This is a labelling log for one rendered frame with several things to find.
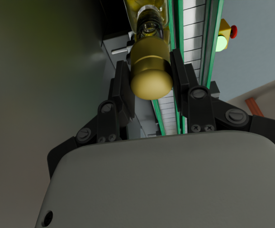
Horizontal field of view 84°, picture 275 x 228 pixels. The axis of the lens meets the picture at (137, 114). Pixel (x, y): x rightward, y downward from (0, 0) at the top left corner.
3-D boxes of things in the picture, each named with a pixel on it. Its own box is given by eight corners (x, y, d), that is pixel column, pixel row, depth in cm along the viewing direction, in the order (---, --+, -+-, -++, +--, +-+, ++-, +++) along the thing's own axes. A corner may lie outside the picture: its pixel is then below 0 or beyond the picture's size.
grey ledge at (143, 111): (106, 25, 49) (101, 44, 42) (132, 17, 47) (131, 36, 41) (154, 146, 123) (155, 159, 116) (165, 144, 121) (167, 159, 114)
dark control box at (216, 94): (196, 82, 73) (201, 95, 68) (215, 79, 71) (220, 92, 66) (196, 94, 79) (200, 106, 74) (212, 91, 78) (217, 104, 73)
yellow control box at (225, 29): (201, 22, 51) (207, 33, 47) (225, 16, 50) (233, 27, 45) (200, 42, 57) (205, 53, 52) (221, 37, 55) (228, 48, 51)
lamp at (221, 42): (210, 36, 48) (213, 41, 46) (226, 33, 47) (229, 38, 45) (209, 49, 51) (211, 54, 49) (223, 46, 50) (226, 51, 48)
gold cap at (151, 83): (125, 40, 13) (122, 72, 11) (166, 30, 13) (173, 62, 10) (135, 72, 16) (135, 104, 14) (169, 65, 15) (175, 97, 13)
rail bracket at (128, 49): (112, 29, 41) (106, 58, 33) (136, 22, 40) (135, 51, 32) (117, 43, 44) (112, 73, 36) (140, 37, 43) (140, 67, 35)
